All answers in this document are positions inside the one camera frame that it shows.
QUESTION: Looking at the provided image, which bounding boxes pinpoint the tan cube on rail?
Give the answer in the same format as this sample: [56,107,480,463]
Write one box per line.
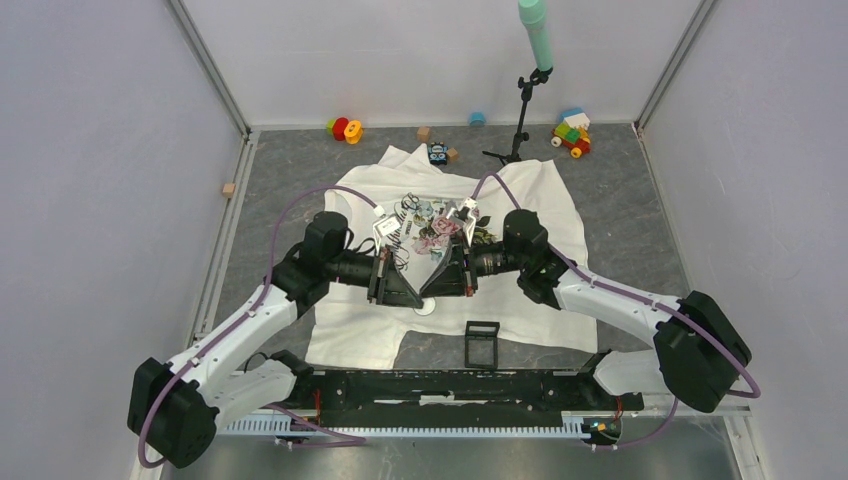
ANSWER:
[222,183,236,199]

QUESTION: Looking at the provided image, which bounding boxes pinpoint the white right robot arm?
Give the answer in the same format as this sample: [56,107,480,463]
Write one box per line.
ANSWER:
[420,209,761,413]

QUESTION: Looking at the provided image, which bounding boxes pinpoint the teal foam microphone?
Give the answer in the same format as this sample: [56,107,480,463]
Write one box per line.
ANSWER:
[518,0,553,72]

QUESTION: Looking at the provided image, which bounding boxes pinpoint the colourful brick toy car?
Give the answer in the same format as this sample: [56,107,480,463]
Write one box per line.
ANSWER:
[550,109,591,159]

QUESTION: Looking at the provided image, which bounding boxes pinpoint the black brooch box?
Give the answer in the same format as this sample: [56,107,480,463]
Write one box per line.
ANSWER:
[464,321,500,370]

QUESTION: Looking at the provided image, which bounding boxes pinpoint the red yellow green ring toy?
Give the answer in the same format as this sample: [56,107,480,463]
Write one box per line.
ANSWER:
[325,117,364,145]

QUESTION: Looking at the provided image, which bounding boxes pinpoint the blue round block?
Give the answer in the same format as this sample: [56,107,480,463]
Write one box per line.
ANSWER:
[468,111,487,127]

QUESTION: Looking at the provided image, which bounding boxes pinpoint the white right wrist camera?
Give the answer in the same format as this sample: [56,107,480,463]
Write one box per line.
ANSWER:
[445,197,478,246]

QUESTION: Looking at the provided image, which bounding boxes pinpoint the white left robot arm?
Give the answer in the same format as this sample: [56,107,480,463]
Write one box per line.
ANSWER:
[127,211,425,468]

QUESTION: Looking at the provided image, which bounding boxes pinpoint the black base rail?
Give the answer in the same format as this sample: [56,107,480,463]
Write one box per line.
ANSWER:
[283,370,644,428]

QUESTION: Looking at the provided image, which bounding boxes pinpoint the white slotted cable duct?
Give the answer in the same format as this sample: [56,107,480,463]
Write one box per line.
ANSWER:
[219,409,614,440]

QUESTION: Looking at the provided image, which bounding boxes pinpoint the white floral t-shirt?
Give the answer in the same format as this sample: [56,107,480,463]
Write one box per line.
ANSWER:
[306,147,597,369]

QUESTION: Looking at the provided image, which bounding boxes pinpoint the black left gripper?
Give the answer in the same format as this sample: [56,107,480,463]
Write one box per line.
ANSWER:
[325,244,423,308]

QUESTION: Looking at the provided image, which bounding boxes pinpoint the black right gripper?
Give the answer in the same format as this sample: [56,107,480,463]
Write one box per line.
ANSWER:
[419,232,526,299]

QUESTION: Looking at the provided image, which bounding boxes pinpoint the black blue robot toy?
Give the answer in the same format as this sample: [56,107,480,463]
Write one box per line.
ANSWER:
[427,142,449,166]

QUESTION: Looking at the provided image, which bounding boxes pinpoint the black tripod stand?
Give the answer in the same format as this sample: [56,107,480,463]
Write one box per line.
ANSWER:
[482,68,553,166]

